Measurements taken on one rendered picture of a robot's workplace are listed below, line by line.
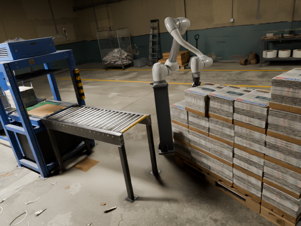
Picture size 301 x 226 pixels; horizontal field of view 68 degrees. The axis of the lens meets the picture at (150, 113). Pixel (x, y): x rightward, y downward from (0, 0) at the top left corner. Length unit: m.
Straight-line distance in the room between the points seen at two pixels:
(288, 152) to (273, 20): 7.11
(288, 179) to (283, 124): 0.45
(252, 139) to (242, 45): 7.09
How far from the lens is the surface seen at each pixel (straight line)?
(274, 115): 1.90
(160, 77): 2.90
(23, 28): 11.68
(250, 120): 2.02
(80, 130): 2.61
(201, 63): 2.47
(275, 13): 8.77
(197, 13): 9.41
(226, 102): 2.10
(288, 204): 2.24
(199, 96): 2.24
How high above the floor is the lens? 1.76
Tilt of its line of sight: 22 degrees down
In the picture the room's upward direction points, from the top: 8 degrees counter-clockwise
